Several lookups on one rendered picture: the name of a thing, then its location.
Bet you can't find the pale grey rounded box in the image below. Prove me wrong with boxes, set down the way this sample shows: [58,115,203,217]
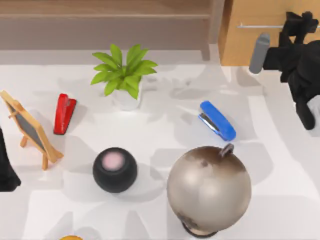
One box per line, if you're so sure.
[248,32,271,75]

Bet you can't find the wooden cupboard door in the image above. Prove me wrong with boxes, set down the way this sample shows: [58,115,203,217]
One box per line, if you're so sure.
[218,0,320,68]

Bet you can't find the blue stapler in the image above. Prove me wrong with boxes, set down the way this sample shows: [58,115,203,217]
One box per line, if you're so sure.
[198,100,237,142]

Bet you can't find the grey globe on dark base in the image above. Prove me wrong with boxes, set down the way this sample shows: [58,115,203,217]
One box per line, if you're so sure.
[166,143,252,237]

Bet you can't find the green plant in white pot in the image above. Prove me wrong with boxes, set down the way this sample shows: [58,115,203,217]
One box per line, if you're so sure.
[91,43,159,111]

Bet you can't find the wooden open shelf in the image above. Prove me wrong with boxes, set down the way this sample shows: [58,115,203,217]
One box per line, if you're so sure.
[0,0,226,61]

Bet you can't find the black round speaker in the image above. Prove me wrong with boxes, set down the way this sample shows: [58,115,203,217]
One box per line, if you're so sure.
[92,147,139,194]

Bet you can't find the red stapler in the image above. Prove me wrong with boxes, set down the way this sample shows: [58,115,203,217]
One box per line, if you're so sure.
[53,93,78,136]

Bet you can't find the wooden framed blackboard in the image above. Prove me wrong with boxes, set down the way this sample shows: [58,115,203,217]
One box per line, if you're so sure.
[0,89,65,171]

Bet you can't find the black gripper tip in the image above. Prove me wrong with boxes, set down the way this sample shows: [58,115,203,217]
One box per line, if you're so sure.
[0,127,22,193]

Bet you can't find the long metal handle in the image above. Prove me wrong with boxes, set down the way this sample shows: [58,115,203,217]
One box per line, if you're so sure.
[236,23,286,29]

